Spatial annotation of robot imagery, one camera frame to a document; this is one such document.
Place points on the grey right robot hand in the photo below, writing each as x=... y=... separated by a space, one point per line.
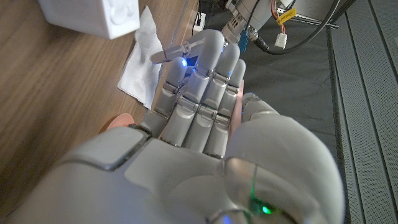
x=186 y=174

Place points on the white power strip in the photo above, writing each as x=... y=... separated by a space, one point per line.
x=200 y=26

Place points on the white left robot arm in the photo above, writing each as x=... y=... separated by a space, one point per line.
x=248 y=15

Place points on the pink round disc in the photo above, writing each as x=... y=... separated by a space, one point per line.
x=121 y=121

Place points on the white paper napkin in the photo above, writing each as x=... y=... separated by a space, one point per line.
x=140 y=71

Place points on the small white box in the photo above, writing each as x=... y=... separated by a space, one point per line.
x=93 y=15

